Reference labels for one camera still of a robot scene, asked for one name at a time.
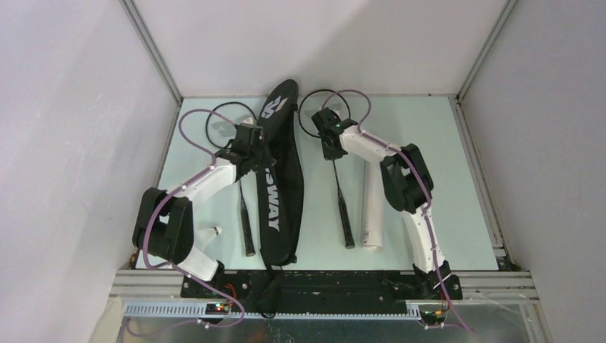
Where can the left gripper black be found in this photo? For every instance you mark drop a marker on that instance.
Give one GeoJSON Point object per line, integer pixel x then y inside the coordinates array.
{"type": "Point", "coordinates": [267, 161]}

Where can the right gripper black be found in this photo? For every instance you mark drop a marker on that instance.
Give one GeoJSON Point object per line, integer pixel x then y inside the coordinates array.
{"type": "Point", "coordinates": [329, 154]}

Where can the black racket bag crossway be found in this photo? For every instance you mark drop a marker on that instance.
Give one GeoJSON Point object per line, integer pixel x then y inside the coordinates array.
{"type": "Point", "coordinates": [280, 193]}

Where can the badminton racket black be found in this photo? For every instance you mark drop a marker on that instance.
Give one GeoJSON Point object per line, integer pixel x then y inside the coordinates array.
{"type": "Point", "coordinates": [219, 134]}
{"type": "Point", "coordinates": [343, 212]}

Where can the white shuttlecock tube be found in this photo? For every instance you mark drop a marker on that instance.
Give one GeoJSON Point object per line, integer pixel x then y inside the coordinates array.
{"type": "Point", "coordinates": [372, 225]}

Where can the shuttlecock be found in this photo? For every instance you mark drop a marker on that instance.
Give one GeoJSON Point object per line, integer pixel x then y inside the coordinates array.
{"type": "Point", "coordinates": [203, 237]}

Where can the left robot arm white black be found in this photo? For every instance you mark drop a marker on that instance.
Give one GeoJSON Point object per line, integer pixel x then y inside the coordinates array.
{"type": "Point", "coordinates": [165, 225]}

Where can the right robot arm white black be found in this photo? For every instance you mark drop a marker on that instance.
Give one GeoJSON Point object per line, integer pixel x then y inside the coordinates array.
{"type": "Point", "coordinates": [407, 186]}

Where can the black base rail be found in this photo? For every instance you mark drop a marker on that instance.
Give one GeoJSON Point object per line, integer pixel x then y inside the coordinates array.
{"type": "Point", "coordinates": [333, 292]}

